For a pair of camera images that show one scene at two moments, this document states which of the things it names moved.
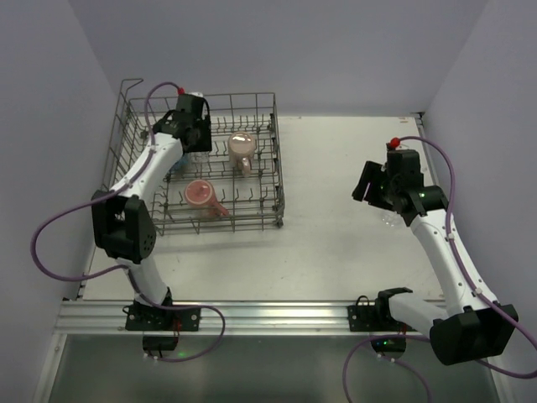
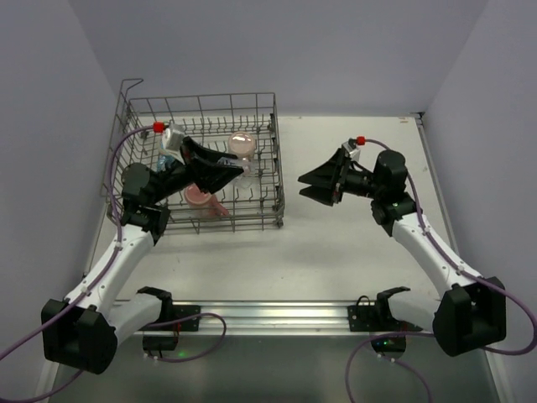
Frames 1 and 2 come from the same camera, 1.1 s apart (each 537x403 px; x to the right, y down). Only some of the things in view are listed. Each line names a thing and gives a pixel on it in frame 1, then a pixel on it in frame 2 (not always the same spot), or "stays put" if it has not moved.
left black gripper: (200, 137) -> (187, 159)
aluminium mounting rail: (263, 317) stays put
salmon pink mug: (200, 194) stays put
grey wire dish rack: (237, 186) stays put
